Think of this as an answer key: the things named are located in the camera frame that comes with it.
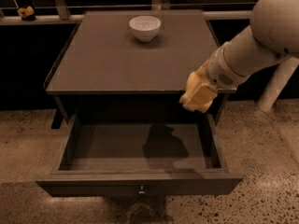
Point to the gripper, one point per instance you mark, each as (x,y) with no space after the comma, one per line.
(221,68)

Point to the yellow sponge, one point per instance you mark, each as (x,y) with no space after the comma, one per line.
(190,88)

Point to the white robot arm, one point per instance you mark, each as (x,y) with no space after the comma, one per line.
(272,37)

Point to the metal drawer knob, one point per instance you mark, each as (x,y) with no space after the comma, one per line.
(142,191)

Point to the open grey top drawer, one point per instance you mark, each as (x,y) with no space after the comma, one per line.
(115,159)

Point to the grey wooden cabinet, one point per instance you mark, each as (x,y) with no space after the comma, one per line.
(104,57)

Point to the white ceramic bowl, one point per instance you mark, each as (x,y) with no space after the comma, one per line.
(145,28)

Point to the white diagonal pole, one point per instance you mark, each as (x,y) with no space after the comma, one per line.
(277,83)

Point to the small yellow black object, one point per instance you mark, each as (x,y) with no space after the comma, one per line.
(26,13)

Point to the metal railing frame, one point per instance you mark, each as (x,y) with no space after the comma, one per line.
(62,6)

